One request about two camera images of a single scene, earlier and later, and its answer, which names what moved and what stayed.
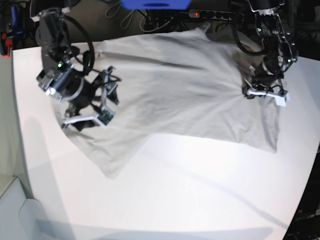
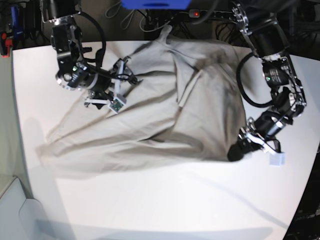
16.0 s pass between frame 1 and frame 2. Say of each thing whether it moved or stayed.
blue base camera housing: stayed
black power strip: stayed
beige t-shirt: moved
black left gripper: moved
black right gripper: moved
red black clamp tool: stayed
